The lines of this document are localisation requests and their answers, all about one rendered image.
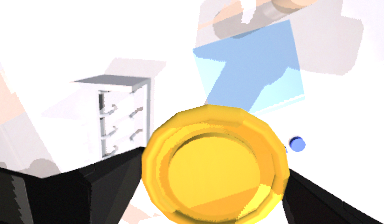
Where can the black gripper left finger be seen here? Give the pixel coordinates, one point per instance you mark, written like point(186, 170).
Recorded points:
point(95, 194)

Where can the yellow plate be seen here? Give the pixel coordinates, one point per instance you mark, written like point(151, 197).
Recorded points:
point(215, 164)

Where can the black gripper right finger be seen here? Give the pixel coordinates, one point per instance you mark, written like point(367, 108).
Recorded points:
point(305, 202)

